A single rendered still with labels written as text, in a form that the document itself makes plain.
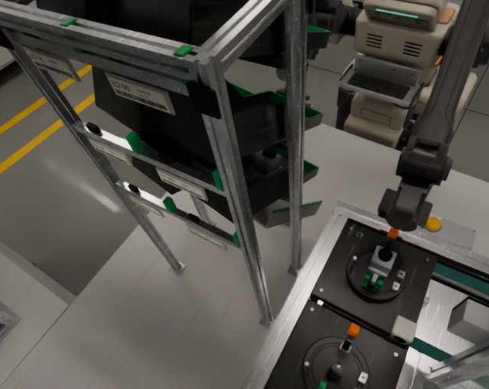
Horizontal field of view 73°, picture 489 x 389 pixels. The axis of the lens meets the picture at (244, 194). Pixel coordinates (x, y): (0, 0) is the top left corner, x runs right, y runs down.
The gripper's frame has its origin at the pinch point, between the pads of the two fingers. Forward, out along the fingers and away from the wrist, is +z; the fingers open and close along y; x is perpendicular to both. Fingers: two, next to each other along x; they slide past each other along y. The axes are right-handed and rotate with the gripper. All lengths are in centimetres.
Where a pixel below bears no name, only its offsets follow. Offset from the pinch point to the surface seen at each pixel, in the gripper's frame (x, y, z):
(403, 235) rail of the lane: 4.4, 3.0, 9.7
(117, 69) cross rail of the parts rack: -31, -32, -57
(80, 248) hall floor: -36, -164, 105
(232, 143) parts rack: -30, -19, -51
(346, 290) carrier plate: -17.6, -4.7, 8.3
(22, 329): -69, -83, 18
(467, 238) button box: 10.8, 17.5, 9.8
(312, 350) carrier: -34.7, -6.1, 6.0
